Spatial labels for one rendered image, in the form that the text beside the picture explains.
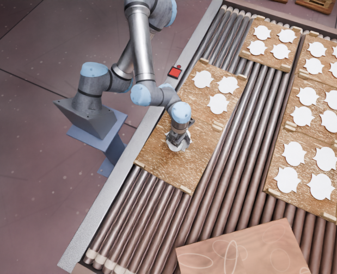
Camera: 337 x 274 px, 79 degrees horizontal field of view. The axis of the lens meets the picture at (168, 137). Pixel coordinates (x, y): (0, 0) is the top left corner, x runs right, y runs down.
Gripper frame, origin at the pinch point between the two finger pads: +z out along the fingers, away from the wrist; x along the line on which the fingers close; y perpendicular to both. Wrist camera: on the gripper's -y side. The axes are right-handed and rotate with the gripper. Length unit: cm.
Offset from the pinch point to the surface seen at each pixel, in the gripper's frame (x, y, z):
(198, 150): 11.4, -2.9, 2.4
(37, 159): -117, 71, 96
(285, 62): 21, -91, 2
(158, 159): -2.5, 14.7, 2.3
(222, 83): -2.3, -48.4, 1.5
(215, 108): 3.8, -30.3, 1.5
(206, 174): 22.2, 4.9, 4.0
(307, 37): 23, -123, 2
